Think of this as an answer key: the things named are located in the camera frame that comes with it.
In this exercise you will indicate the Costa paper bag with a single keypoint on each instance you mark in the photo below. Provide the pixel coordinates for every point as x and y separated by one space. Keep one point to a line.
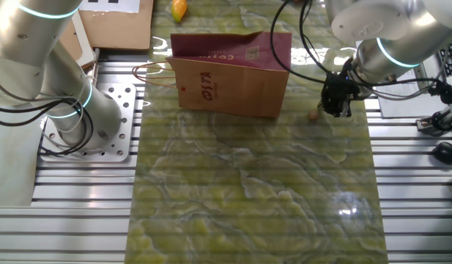
229 88

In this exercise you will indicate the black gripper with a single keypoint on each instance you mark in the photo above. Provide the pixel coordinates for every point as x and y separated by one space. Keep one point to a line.
337 91

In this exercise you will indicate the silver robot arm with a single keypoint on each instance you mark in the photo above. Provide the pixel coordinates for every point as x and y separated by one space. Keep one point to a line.
64 95

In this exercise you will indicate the yellow toy mango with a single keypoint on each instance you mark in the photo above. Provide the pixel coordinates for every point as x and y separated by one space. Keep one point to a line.
178 10

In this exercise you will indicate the white framed brown board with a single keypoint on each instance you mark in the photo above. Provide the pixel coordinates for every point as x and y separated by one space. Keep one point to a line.
81 40

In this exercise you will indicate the green marble pattern mat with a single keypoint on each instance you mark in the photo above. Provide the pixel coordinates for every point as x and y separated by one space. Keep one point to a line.
247 183

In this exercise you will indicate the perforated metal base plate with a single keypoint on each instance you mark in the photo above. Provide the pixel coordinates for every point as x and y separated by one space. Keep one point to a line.
126 121

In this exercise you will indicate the brown cardboard sheet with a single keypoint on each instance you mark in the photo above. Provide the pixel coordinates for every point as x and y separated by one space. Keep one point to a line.
115 29

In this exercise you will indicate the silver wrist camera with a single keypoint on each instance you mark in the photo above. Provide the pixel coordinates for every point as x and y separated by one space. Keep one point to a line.
429 71

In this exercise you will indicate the checkerboard calibration paper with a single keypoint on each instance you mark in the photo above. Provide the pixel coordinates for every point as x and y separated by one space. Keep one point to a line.
108 5

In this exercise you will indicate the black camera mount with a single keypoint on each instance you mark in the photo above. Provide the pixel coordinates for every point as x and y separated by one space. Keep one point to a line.
436 122

